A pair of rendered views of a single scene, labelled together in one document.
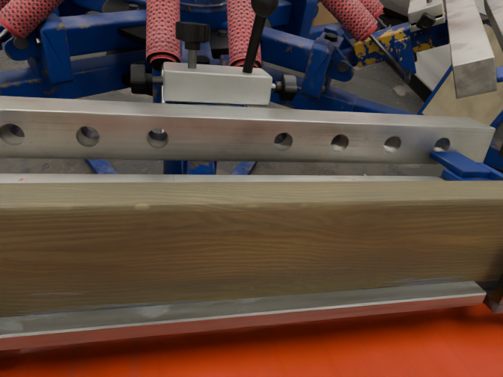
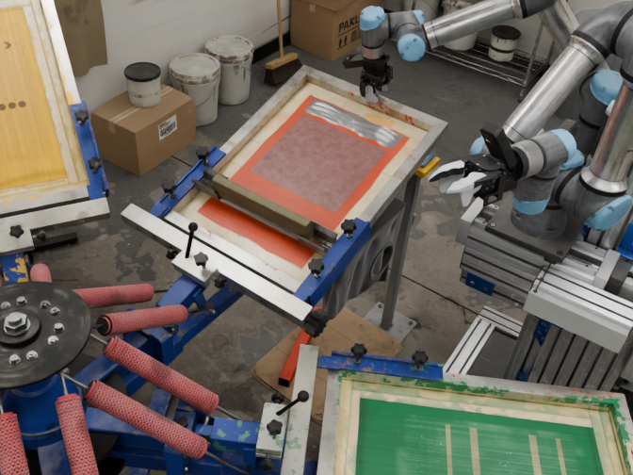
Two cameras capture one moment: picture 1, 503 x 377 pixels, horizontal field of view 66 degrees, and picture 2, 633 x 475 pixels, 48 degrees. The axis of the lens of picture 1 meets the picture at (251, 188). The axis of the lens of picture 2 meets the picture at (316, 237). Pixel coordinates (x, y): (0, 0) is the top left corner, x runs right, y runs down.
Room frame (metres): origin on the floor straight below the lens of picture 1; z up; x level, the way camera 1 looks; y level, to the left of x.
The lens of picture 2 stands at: (1.10, 1.36, 2.48)
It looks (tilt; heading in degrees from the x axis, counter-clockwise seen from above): 41 degrees down; 230
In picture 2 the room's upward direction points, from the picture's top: 5 degrees clockwise
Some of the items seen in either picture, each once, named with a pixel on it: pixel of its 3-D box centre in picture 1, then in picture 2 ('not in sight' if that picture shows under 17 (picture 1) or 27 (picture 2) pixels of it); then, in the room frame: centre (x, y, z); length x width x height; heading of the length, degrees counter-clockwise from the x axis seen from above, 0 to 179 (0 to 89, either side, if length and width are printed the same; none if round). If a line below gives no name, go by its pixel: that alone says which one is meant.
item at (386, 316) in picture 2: not in sight; (399, 251); (-0.65, -0.14, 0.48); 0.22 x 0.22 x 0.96; 17
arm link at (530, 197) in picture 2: not in sight; (528, 184); (-0.10, 0.66, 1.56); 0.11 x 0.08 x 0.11; 86
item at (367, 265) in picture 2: not in sight; (354, 268); (-0.18, 0.07, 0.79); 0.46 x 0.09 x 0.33; 17
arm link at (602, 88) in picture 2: not in sight; (605, 96); (-0.85, 0.39, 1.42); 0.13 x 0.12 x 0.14; 54
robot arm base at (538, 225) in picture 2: not in sight; (543, 206); (-0.38, 0.56, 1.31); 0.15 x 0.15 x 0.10
